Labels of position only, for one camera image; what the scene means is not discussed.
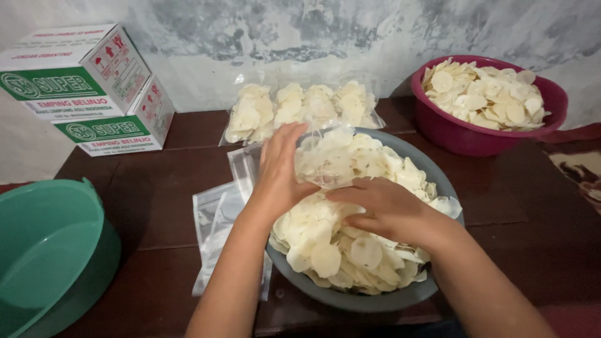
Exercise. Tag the clear plastic bag with chips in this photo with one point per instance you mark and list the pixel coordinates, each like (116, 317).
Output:
(324, 159)

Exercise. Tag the green plastic basin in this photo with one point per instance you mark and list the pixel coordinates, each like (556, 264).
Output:
(47, 253)

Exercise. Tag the patterned rug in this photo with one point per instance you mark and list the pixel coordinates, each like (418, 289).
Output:
(580, 171)

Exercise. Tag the grey plastic basin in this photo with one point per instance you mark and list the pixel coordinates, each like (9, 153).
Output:
(375, 300)

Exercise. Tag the small white green carton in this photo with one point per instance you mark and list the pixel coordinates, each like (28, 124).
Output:
(117, 134)

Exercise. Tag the person's left hand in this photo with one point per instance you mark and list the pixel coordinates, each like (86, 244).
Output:
(277, 173)

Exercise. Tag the pile of pale chips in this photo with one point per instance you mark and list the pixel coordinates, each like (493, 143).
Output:
(347, 253)

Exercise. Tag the person's right hand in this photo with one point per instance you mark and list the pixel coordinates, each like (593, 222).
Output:
(399, 211)

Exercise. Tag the stack of empty clear bags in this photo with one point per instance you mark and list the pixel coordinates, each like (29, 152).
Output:
(216, 220)

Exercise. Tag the filled clear chip bag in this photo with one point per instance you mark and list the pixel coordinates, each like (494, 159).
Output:
(249, 115)
(320, 103)
(357, 105)
(289, 105)

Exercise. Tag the large white green carton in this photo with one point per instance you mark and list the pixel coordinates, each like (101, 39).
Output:
(61, 80)

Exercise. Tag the magenta plastic basin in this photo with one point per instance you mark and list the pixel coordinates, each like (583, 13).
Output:
(460, 136)

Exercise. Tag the heap of pale chips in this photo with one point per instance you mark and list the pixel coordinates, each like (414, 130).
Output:
(488, 98)

